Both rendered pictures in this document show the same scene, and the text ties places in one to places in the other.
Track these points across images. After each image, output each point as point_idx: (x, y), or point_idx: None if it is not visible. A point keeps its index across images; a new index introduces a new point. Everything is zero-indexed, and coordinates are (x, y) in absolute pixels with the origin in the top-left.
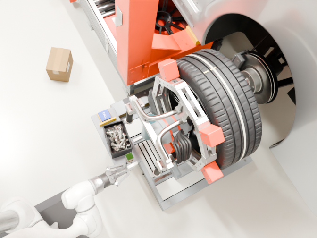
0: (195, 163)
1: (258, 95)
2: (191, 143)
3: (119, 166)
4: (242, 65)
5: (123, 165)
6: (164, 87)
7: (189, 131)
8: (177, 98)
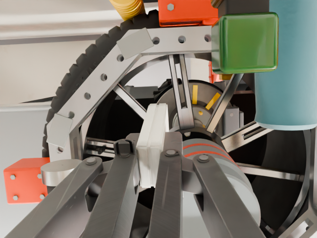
0: (75, 128)
1: (168, 114)
2: (145, 63)
3: (205, 214)
4: (222, 124)
5: (190, 189)
6: (312, 170)
7: (176, 86)
8: (265, 134)
